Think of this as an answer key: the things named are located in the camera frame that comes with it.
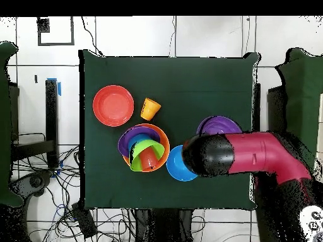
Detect black power brick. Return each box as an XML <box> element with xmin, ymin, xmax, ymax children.
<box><xmin>71</xmin><ymin>201</ymin><xmax>98</xmax><ymax>239</ymax></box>

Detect tangled floor cables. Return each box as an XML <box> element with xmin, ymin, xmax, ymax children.
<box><xmin>11</xmin><ymin>146</ymin><xmax>137</xmax><ymax>242</ymax></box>

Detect blue tape strip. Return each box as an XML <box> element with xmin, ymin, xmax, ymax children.
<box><xmin>47</xmin><ymin>78</ymin><xmax>62</xmax><ymax>96</ymax></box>

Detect small translucent blue bowl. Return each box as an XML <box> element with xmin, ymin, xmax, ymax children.
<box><xmin>127</xmin><ymin>134</ymin><xmax>153</xmax><ymax>153</ymax></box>

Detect green cloth side table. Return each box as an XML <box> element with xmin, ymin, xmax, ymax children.
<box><xmin>273</xmin><ymin>47</ymin><xmax>323</xmax><ymax>172</ymax></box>
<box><xmin>0</xmin><ymin>41</ymin><xmax>25</xmax><ymax>207</ymax></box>

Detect black pedestal leg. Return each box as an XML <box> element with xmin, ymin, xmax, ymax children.
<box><xmin>11</xmin><ymin>171</ymin><xmax>54</xmax><ymax>197</ymax></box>

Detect black metal stand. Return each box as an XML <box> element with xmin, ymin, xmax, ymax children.
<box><xmin>11</xmin><ymin>79</ymin><xmax>59</xmax><ymax>168</ymax></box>

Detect white box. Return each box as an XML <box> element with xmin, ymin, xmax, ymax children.
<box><xmin>316</xmin><ymin>93</ymin><xmax>323</xmax><ymax>182</ymax></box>

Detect large orange bowl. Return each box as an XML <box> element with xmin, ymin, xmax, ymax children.
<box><xmin>122</xmin><ymin>123</ymin><xmax>170</xmax><ymax>173</ymax></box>

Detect black floor cable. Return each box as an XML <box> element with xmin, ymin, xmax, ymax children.
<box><xmin>81</xmin><ymin>16</ymin><xmax>104</xmax><ymax>57</ymax></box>

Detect green bowl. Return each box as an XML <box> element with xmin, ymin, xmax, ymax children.
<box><xmin>129</xmin><ymin>140</ymin><xmax>165</xmax><ymax>173</ymax></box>

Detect orange cup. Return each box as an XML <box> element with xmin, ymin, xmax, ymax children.
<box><xmin>140</xmin><ymin>97</ymin><xmax>162</xmax><ymax>121</ymax></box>

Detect dark green tablecloth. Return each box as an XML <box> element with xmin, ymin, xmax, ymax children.
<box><xmin>79</xmin><ymin>49</ymin><xmax>261</xmax><ymax>211</ymax></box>

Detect red shallow bowl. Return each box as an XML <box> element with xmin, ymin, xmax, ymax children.
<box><xmin>92</xmin><ymin>84</ymin><xmax>135</xmax><ymax>127</ymax></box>

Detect red cup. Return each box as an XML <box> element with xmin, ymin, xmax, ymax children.
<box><xmin>139</xmin><ymin>147</ymin><xmax>160</xmax><ymax>171</ymax></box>

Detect purple bowl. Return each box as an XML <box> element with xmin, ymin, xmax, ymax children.
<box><xmin>196</xmin><ymin>115</ymin><xmax>244</xmax><ymax>137</ymax></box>
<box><xmin>117</xmin><ymin>125</ymin><xmax>162</xmax><ymax>158</ymax></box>

